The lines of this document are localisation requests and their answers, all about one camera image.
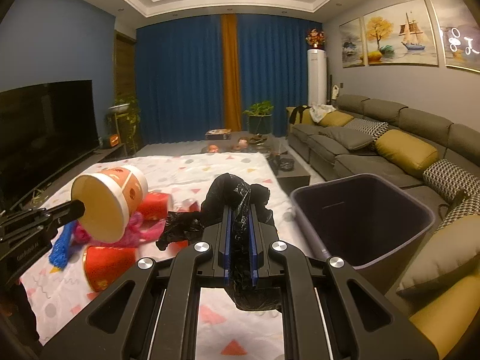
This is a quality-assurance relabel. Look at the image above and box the blue foam net sleeve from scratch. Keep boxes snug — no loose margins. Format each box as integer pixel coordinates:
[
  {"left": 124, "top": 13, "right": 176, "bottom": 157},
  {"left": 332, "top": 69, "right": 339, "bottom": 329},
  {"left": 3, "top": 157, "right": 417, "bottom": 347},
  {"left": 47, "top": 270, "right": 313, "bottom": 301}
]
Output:
[{"left": 49, "top": 220, "right": 77, "bottom": 270}]

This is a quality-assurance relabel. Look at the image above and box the black plastic bag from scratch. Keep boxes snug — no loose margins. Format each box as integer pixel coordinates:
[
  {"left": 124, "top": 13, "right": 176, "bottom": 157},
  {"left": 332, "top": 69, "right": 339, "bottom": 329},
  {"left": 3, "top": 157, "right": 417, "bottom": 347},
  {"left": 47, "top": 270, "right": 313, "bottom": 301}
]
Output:
[{"left": 155, "top": 173, "right": 281, "bottom": 311}]

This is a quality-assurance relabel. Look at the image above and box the cream red paper bowl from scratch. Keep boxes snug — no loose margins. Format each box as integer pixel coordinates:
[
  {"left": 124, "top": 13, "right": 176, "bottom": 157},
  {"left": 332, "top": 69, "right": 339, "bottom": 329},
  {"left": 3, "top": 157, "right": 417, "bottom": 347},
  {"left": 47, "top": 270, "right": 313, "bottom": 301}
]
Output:
[{"left": 71, "top": 165, "right": 148, "bottom": 243}]

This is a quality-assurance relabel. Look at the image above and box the red paper cup gold rim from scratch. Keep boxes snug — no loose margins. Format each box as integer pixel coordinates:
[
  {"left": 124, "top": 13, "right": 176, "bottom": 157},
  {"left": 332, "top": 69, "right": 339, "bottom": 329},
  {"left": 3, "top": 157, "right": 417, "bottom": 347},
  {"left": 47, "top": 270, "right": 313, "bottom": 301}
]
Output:
[{"left": 83, "top": 246, "right": 137, "bottom": 293}]

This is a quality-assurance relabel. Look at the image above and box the pink plastic bag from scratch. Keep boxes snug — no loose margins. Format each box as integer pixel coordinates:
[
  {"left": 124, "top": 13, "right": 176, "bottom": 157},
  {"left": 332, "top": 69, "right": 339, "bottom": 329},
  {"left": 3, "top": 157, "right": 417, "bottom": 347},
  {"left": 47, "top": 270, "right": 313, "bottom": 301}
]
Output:
[{"left": 72, "top": 212, "right": 166, "bottom": 248}]

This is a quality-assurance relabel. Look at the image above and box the dark grey trash bin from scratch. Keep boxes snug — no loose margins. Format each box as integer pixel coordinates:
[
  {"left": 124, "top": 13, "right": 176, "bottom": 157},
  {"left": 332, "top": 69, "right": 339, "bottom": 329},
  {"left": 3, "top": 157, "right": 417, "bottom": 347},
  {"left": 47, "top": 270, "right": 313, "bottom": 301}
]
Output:
[{"left": 290, "top": 174, "right": 435, "bottom": 293}]

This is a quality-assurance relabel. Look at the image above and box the red crumpled wrapper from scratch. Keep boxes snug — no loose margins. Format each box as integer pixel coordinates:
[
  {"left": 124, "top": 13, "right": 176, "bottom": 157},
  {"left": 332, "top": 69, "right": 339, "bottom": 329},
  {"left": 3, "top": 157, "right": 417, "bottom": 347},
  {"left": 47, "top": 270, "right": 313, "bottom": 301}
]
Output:
[{"left": 137, "top": 192, "right": 173, "bottom": 221}]

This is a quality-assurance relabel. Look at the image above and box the tv cabinet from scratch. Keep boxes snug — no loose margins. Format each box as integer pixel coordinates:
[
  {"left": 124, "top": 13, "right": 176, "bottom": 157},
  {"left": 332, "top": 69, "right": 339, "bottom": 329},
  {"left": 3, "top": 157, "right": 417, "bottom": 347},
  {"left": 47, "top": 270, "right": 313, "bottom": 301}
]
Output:
[{"left": 10, "top": 143, "right": 128, "bottom": 213}]

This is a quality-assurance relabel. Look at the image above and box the black television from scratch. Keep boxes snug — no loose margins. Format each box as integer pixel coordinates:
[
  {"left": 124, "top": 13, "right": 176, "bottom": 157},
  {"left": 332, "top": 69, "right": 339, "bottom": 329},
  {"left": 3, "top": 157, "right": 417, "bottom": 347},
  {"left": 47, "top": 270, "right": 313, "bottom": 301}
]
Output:
[{"left": 1, "top": 80, "right": 98, "bottom": 211}]

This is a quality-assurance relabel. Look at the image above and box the plant on stand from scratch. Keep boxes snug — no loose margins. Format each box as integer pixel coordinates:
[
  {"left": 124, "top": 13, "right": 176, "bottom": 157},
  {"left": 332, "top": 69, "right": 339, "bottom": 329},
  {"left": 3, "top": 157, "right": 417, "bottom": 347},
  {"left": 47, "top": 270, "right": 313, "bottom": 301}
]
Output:
[{"left": 106, "top": 95, "right": 143, "bottom": 156}]

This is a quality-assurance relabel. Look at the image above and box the potted green plant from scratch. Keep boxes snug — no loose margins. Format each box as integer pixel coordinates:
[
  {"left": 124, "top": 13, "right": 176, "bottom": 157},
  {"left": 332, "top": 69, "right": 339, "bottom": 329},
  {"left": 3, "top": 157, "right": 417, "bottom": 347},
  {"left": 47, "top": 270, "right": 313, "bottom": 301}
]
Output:
[{"left": 243, "top": 100, "right": 274, "bottom": 135}]

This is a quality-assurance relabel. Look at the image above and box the orange curtain strip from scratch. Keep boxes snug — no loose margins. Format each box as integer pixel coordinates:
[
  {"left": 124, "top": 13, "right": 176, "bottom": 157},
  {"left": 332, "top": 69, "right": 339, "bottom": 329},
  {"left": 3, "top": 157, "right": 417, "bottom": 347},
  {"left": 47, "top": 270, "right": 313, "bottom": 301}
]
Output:
[{"left": 220, "top": 14, "right": 242, "bottom": 132}]

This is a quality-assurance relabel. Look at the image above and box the grey sectional sofa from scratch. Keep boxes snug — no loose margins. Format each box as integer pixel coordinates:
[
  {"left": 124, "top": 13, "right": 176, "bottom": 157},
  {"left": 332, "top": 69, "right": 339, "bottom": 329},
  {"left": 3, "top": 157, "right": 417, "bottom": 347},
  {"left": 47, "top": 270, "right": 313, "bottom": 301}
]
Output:
[{"left": 286, "top": 94, "right": 479, "bottom": 228}]

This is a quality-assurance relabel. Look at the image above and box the blue curtain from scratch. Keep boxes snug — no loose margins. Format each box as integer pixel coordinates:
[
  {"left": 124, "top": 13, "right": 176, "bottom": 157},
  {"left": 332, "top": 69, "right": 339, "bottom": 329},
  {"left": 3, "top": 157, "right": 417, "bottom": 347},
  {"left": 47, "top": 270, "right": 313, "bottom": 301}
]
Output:
[{"left": 135, "top": 14, "right": 323, "bottom": 144}]

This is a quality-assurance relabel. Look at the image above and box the yellow sofa cushion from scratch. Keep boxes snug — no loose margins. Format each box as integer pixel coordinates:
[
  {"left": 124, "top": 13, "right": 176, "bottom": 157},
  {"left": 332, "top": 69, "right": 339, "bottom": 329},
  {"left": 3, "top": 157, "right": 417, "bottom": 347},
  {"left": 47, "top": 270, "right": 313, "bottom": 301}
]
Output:
[{"left": 375, "top": 129, "right": 439, "bottom": 178}]

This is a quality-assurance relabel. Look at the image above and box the white standing air conditioner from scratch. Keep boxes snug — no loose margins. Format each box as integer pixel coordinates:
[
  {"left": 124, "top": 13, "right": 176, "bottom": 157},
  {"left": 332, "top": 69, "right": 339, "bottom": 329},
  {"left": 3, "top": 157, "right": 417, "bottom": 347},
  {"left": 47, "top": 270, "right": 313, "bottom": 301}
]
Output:
[{"left": 307, "top": 49, "right": 327, "bottom": 106}]

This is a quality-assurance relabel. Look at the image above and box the houndstooth pillow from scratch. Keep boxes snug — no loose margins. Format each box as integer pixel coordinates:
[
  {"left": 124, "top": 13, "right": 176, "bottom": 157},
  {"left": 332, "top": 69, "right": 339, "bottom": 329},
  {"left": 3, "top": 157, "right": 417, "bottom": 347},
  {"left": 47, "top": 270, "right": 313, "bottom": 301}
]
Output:
[{"left": 422, "top": 159, "right": 479, "bottom": 203}]

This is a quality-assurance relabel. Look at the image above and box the flower decoration on conditioner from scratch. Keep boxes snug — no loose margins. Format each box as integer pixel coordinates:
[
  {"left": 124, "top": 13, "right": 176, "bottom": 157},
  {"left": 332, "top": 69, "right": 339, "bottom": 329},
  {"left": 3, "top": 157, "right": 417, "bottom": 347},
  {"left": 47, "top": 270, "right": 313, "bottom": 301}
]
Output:
[{"left": 305, "top": 28, "right": 326, "bottom": 50}]

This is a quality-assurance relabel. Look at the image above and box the small left landscape painting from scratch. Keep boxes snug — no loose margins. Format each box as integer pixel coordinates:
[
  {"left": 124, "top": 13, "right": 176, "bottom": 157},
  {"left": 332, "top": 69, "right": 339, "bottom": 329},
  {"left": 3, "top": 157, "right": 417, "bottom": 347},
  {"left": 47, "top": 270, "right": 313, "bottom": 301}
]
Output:
[{"left": 339, "top": 18, "right": 365, "bottom": 68}]

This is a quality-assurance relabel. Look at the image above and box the sailboat tree painting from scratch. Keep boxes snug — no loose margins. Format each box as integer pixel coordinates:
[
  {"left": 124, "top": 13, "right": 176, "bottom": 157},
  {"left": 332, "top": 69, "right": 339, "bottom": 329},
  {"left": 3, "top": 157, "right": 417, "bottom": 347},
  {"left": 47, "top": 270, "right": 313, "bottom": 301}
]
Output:
[{"left": 363, "top": 0, "right": 439, "bottom": 66}]

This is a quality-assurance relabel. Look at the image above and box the right painting with glare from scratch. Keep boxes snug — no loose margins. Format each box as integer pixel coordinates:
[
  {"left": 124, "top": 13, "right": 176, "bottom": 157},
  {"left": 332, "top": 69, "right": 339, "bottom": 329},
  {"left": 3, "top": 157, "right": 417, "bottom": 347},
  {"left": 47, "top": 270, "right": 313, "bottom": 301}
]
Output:
[{"left": 430, "top": 0, "right": 480, "bottom": 73}]

